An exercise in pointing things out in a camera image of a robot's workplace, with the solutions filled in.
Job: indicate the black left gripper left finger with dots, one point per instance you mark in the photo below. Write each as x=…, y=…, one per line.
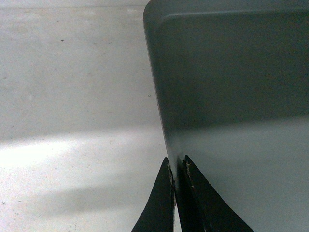
x=158, y=214

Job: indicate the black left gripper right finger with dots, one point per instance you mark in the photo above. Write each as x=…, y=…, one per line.
x=200, y=207

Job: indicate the silver grey tray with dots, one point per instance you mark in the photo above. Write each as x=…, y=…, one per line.
x=232, y=85

